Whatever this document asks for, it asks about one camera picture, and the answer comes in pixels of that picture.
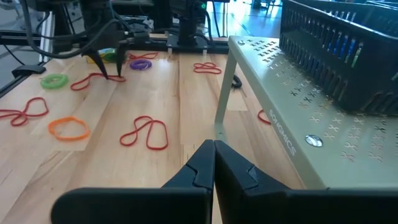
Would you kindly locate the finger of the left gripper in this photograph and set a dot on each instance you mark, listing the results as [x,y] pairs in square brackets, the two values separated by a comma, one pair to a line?
[98,62]
[120,59]

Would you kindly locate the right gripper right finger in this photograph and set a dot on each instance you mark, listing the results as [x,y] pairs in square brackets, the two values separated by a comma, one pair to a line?
[280,208]

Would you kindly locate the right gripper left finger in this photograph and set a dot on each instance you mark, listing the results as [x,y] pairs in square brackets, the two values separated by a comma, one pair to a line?
[155,205]

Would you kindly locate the Crayola crayon box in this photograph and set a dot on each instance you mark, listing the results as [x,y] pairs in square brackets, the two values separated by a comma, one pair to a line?
[109,56]

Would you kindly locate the red rubber band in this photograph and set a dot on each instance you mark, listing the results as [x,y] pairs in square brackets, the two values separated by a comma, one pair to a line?
[166,138]
[116,79]
[261,117]
[154,56]
[199,71]
[21,115]

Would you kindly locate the orange rubber band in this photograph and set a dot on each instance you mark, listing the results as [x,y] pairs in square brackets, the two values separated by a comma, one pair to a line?
[50,128]

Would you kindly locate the black slotted plastic basket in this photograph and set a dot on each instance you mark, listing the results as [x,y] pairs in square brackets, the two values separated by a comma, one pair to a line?
[373,62]

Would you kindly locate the blue spiral coil band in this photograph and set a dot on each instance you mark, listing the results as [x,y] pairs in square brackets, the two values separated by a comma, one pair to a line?
[343,46]

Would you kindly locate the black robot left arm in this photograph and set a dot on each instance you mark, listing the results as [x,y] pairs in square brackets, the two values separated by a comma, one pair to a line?
[188,25]

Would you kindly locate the purple spiral coil band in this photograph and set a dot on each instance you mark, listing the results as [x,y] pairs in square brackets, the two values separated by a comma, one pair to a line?
[132,64]

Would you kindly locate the green spiral coil band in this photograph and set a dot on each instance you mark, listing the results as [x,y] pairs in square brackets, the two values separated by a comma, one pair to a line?
[63,81]

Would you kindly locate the sage green perforated metal shelf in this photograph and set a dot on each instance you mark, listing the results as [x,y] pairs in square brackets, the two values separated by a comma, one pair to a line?
[311,124]

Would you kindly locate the black spiral coil band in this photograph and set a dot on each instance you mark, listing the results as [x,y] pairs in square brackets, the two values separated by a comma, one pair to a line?
[237,83]

